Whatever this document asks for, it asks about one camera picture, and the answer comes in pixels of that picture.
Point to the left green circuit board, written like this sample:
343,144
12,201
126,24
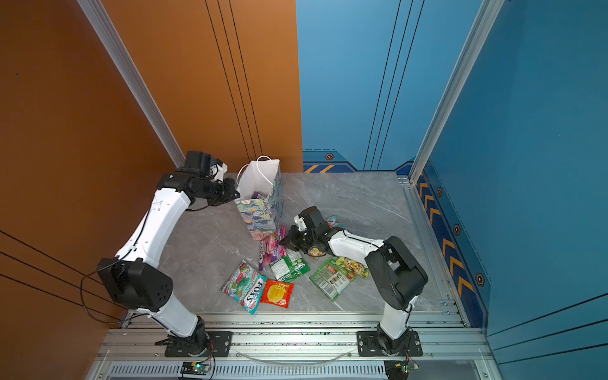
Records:
195,370

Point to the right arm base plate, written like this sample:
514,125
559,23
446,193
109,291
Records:
378,343

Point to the floral paper bag white handles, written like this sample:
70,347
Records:
261,216

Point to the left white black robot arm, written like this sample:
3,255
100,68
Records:
132,278

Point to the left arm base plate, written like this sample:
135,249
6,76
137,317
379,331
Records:
217,344

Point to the aluminium corner post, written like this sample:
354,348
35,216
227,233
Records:
107,33
474,43

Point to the green white snack packet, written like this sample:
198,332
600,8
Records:
289,267

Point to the red yellow snack packet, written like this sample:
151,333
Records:
277,293

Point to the yellow snack bag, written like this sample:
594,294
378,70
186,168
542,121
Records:
354,267

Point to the orange Fox's candy bag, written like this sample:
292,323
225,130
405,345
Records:
315,252

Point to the pink Fox's candy bag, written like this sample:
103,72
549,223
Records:
271,250

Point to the aluminium frame rail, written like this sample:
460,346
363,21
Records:
307,345

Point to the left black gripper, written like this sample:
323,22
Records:
232,193

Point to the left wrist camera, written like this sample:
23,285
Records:
204,165

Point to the green snack pouch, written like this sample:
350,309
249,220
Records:
332,279

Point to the right green circuit board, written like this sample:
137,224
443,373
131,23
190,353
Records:
400,370

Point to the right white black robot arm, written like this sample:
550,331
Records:
397,274

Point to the left aluminium corner post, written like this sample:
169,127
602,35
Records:
107,33

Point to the teal Fox's candy bag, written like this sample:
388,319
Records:
246,286

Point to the green circuit board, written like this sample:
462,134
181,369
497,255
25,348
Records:
195,370
400,370

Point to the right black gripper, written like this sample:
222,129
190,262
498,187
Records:
291,240

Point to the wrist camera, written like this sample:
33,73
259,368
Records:
204,165
300,223

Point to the right aluminium corner post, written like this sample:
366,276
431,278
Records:
474,43

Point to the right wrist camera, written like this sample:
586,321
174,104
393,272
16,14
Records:
300,223

